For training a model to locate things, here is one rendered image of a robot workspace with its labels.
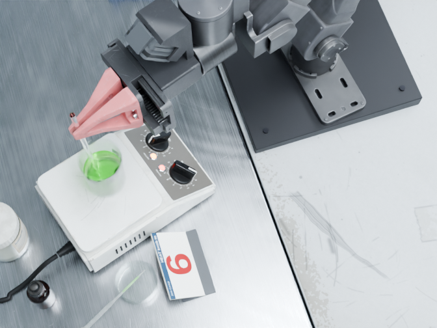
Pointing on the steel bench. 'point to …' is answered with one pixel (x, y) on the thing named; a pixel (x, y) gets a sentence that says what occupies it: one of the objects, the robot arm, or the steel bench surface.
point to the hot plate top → (56, 192)
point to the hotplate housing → (160, 215)
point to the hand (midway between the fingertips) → (78, 130)
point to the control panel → (169, 157)
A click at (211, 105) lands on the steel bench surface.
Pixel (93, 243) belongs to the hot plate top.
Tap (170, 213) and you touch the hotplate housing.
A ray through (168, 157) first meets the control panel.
